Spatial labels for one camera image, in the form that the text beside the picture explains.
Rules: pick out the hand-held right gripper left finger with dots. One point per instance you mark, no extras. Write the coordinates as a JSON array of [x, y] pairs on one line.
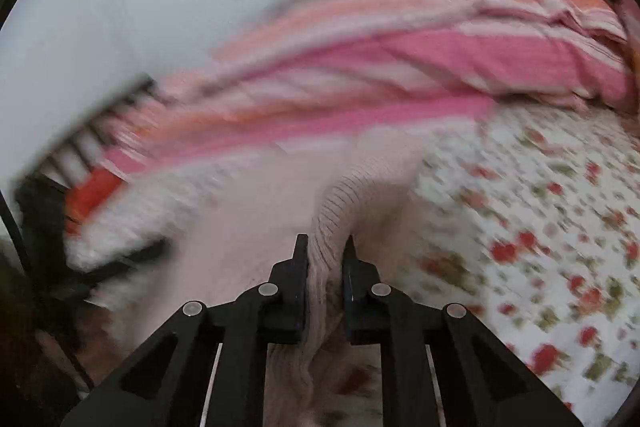
[[300, 297]]

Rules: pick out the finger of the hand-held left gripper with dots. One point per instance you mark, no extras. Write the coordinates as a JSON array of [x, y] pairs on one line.
[[135, 259]]

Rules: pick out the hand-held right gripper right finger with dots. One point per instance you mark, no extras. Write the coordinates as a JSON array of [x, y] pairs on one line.
[[350, 297]]

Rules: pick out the pink ribbed knit sweater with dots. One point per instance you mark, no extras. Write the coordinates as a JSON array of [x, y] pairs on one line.
[[240, 217]]

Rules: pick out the red orange pillow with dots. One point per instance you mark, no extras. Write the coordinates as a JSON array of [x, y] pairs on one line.
[[92, 199]]

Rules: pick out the dark wooden slatted headboard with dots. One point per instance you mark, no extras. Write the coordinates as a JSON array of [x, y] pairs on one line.
[[100, 107]]

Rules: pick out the white red floral bed sheet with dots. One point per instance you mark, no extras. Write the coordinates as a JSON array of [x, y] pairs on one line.
[[550, 207]]

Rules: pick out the pink orange striped blanket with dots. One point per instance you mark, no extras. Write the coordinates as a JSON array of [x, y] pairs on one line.
[[400, 52]]

